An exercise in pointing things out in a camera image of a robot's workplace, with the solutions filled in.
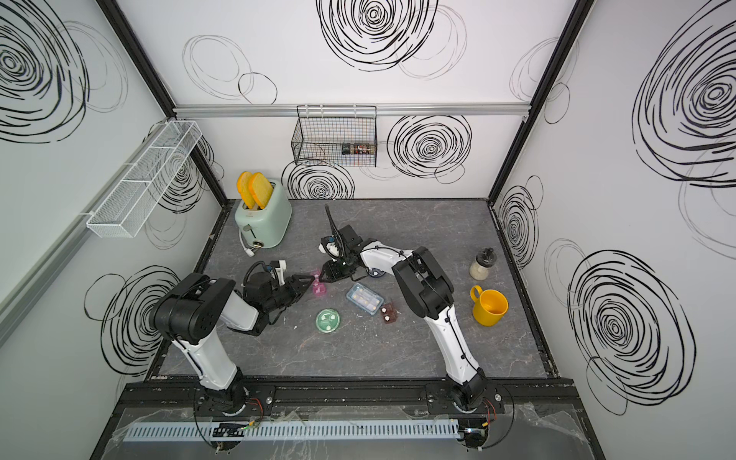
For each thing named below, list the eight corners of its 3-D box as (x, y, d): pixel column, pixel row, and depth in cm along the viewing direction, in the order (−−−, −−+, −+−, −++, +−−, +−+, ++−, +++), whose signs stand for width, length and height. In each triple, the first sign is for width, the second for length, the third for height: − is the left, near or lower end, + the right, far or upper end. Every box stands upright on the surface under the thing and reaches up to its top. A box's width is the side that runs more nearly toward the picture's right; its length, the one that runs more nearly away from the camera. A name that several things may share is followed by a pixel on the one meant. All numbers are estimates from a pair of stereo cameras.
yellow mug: (470, 323, 89) (479, 311, 82) (469, 299, 94) (477, 285, 87) (498, 328, 88) (509, 316, 81) (496, 303, 93) (506, 290, 86)
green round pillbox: (315, 333, 87) (314, 330, 86) (318, 310, 92) (317, 308, 90) (339, 333, 87) (339, 330, 86) (341, 310, 92) (341, 308, 90)
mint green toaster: (246, 252, 105) (230, 225, 93) (261, 209, 119) (249, 181, 107) (283, 252, 105) (271, 225, 93) (293, 209, 119) (285, 181, 107)
